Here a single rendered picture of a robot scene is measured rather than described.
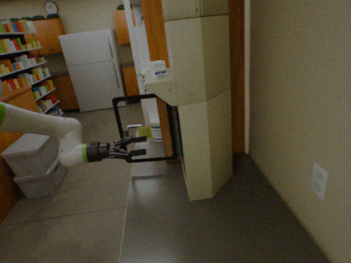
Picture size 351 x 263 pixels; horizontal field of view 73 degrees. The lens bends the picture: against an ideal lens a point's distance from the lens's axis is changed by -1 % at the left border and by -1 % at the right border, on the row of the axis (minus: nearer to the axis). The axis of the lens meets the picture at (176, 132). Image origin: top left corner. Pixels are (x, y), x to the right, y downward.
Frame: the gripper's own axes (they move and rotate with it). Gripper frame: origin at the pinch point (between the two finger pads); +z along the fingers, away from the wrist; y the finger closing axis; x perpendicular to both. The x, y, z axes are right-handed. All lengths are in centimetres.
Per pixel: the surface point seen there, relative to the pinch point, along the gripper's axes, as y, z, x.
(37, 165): 141, -138, 75
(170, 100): -14.2, 14.6, -23.9
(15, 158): 140, -157, 62
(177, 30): -14, 20, -48
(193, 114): -14.2, 22.6, -16.9
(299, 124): -25, 60, -11
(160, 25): 23, 16, -51
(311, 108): -31, 60, -20
